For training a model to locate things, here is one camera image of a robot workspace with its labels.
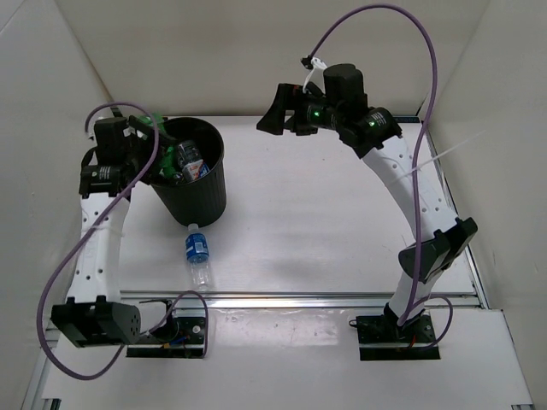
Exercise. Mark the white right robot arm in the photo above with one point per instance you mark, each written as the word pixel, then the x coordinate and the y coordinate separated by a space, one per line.
pixel 333 98

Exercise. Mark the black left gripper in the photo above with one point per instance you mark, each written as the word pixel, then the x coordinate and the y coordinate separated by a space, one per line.
pixel 145 130

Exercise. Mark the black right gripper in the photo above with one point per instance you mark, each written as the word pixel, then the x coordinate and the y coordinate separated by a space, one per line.
pixel 290 97

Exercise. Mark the black plastic bin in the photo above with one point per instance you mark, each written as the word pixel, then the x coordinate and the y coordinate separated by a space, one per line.
pixel 202 201

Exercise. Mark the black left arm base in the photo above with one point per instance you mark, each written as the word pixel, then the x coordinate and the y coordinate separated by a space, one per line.
pixel 182 335

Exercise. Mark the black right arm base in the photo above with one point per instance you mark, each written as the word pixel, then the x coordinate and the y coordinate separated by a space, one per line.
pixel 380 340

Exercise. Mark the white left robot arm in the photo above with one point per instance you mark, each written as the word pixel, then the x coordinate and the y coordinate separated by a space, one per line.
pixel 93 314

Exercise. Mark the aluminium table edge rail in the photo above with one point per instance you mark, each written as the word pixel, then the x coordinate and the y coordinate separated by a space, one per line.
pixel 249 300

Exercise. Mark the green plastic bottle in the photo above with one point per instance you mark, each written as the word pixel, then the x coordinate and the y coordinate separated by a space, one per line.
pixel 165 165

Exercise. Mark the clear bottle orange blue label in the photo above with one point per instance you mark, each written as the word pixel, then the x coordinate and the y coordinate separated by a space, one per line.
pixel 190 161

